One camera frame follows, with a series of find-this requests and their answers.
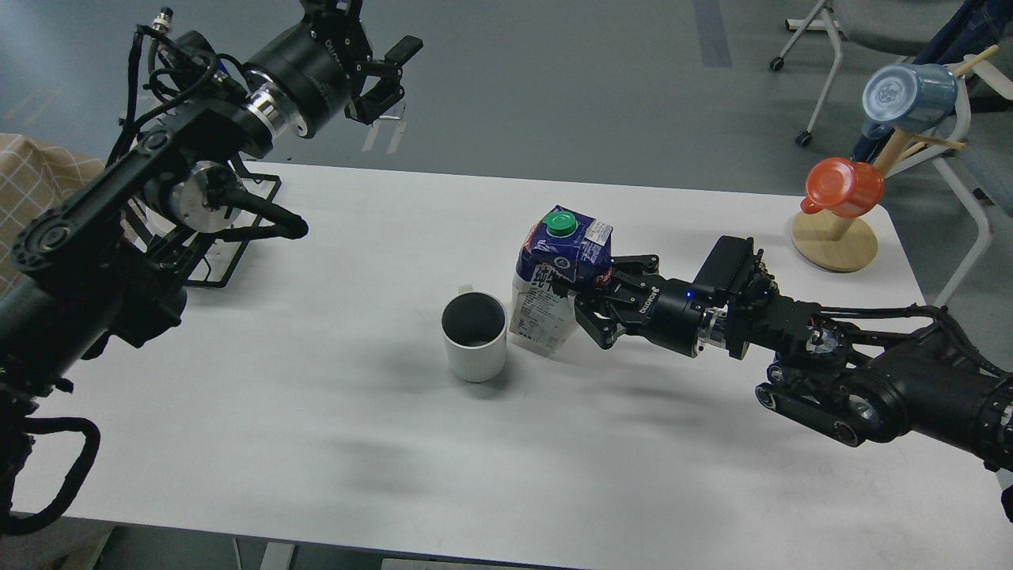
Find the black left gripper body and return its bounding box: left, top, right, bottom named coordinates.
left=246, top=22, right=366, bottom=139

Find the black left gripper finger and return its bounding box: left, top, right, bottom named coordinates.
left=300, top=1, right=364, bottom=36
left=345, top=36, right=423, bottom=125

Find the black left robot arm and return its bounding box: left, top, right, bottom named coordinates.
left=1, top=1, right=423, bottom=535

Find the beige checkered cloth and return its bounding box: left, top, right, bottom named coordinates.
left=1, top=133, right=105, bottom=296

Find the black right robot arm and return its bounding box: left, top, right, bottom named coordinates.
left=551, top=237, right=1012, bottom=472

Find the blue white milk carton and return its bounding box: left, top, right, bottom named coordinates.
left=509, top=205, right=613, bottom=355

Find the wooden mug tree stand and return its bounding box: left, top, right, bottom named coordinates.
left=791, top=44, right=999, bottom=273

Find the black wire cup rack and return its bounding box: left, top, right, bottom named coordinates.
left=119, top=111, right=283, bottom=289

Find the orange plastic mug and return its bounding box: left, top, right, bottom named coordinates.
left=800, top=158, right=884, bottom=218

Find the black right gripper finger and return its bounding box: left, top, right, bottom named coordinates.
left=573, top=291, right=634, bottom=350
left=554, top=255, right=659, bottom=297

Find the white ribbed cup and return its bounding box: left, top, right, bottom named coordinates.
left=440, top=284, right=507, bottom=383

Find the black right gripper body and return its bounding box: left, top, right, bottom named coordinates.
left=610, top=273, right=708, bottom=357

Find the blue plastic mug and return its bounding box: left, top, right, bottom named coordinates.
left=862, top=63, right=958, bottom=140

